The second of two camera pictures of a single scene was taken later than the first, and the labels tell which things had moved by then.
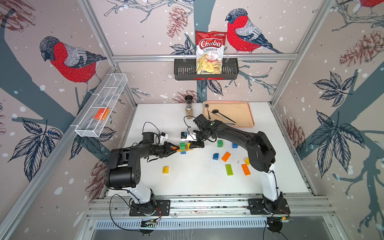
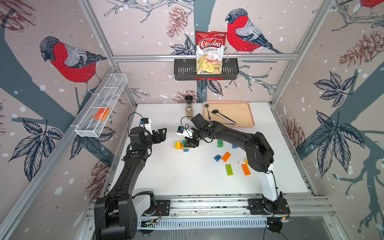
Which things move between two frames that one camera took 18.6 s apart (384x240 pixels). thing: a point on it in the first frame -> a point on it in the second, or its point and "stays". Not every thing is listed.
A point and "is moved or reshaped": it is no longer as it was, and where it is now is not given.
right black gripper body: x=200 y=138 stays
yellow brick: x=165 y=170 is moved or reshaped
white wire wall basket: x=100 y=106 stays
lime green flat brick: x=229 y=169 stays
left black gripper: x=167 y=151 -> x=162 y=136
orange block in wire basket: x=102 y=113 stays
